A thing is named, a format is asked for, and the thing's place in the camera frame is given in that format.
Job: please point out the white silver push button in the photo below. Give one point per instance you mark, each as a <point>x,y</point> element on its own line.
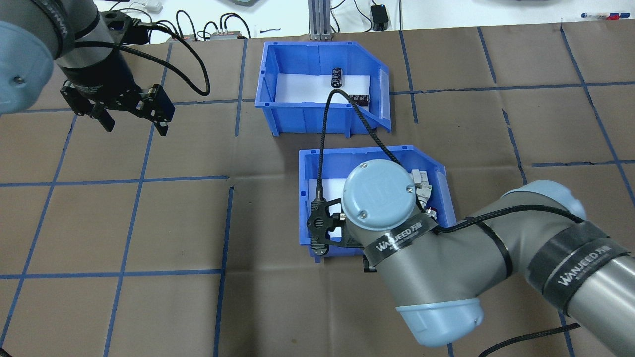
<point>432,213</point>

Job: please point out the blue bin with push buttons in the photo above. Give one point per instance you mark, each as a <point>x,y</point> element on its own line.
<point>303,173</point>

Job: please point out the green push button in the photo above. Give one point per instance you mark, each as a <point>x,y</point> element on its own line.
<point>423,194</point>

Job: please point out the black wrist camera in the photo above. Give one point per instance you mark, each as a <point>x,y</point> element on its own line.
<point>121,27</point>
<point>317,223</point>

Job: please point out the black cylindrical battery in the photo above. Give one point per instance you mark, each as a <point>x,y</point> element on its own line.
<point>358,99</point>
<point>336,78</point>

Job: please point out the white contact block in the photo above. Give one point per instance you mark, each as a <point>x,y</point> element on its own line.
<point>419,177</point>

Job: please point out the white rounded object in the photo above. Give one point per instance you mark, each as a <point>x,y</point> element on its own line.
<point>152,6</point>

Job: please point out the aluminium profile post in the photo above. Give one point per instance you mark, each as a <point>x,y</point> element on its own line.
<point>321,20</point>

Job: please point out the orange grey adapter box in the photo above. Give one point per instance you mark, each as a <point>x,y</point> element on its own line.
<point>181,37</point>
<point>225,34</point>

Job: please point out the black power adapter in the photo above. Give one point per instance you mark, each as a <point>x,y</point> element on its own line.
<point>380,17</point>

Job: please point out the blue bin with batteries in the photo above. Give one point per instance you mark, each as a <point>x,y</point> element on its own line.
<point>307,121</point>

